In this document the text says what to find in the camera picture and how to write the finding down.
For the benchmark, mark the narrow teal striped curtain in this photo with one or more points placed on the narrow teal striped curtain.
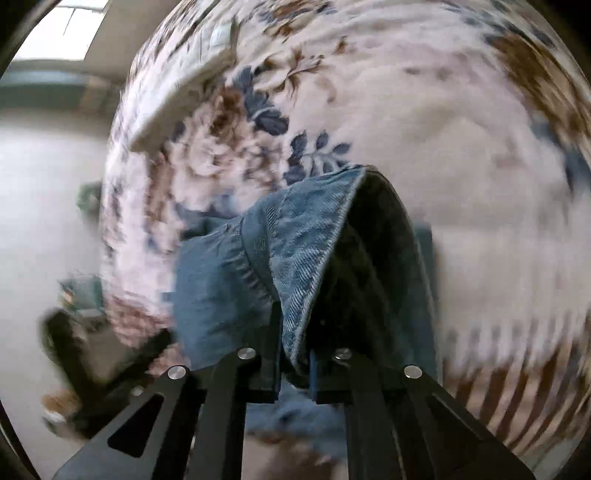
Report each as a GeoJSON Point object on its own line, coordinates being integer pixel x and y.
{"type": "Point", "coordinates": [60, 87]}

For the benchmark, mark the white folded pants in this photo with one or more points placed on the white folded pants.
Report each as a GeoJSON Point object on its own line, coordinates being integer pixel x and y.
{"type": "Point", "coordinates": [184, 92]}

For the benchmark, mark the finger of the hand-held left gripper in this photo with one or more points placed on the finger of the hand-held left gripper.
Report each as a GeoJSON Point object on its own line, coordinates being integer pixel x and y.
{"type": "Point", "coordinates": [143, 360]}

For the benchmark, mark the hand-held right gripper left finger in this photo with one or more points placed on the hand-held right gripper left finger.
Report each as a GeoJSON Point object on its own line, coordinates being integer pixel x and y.
{"type": "Point", "coordinates": [268, 369]}

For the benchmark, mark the white framed window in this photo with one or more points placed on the white framed window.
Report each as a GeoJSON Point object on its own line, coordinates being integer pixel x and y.
{"type": "Point", "coordinates": [64, 32]}

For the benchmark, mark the green plastic bag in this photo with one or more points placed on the green plastic bag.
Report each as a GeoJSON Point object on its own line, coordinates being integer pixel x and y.
{"type": "Point", "coordinates": [90, 198]}

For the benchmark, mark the teal storage cart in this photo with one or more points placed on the teal storage cart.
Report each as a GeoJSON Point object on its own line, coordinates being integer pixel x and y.
{"type": "Point", "coordinates": [83, 295]}

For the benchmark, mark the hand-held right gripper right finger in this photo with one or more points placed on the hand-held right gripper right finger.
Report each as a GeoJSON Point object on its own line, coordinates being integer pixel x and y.
{"type": "Point", "coordinates": [323, 383]}

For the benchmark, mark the floral quilted bed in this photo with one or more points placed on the floral quilted bed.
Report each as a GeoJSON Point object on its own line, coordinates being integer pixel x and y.
{"type": "Point", "coordinates": [438, 138]}

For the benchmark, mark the blue denim pants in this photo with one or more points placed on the blue denim pants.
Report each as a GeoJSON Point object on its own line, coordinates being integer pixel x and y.
{"type": "Point", "coordinates": [300, 230]}

